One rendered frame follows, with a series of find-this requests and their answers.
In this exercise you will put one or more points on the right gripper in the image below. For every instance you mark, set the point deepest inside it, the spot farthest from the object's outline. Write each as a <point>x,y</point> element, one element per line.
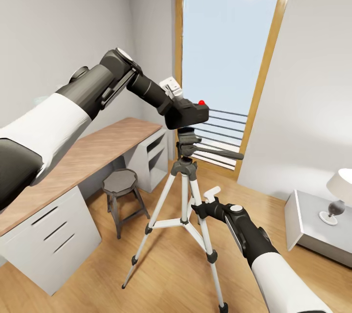
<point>206,209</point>

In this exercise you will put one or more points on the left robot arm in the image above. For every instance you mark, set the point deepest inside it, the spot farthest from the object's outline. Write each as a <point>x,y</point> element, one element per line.
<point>31,146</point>

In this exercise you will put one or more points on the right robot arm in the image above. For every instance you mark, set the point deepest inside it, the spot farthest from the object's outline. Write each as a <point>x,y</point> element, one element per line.
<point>282,289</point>

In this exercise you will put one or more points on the nightstand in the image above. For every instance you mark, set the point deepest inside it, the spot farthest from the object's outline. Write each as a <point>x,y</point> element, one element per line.
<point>305,227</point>

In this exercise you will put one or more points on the taboret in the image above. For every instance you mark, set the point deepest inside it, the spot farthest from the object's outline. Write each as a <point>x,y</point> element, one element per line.
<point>117,184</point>

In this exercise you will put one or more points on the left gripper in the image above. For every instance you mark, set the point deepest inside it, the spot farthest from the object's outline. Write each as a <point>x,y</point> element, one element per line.
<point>157,97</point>

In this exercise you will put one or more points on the camera tripod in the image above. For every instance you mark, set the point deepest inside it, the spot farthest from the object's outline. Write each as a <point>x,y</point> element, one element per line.
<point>184,164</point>

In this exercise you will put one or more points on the digital camera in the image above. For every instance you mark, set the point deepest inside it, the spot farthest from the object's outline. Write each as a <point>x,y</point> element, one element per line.
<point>192,113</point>

